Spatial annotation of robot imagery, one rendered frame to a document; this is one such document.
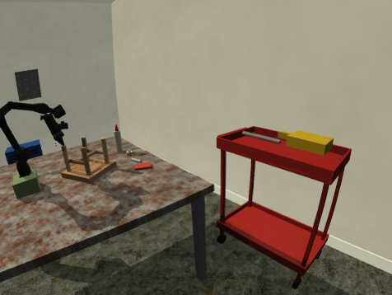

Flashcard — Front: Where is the red flat block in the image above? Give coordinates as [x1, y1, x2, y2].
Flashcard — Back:
[134, 162, 152, 171]

